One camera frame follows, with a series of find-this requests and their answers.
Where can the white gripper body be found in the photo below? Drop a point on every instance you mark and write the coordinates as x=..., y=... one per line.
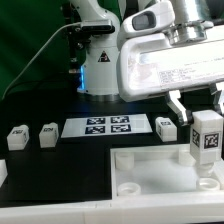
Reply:
x=150, y=66

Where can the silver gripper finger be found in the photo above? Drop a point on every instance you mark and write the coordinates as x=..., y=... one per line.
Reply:
x=185, y=116
x=217, y=91

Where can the white square tabletop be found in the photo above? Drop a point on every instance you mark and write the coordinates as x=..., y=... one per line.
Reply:
x=150, y=170

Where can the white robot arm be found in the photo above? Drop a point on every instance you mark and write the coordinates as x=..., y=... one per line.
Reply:
x=192, y=20

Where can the white fiducial marker sheet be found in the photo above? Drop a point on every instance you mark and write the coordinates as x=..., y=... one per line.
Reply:
x=106, y=125

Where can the white front obstacle bar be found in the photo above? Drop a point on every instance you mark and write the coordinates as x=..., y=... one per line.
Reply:
x=186, y=208

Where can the white obstacle bar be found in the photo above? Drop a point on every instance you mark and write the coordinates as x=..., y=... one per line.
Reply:
x=186, y=208
x=3, y=171

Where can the white left obstacle bar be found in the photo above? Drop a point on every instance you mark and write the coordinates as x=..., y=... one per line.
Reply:
x=3, y=171

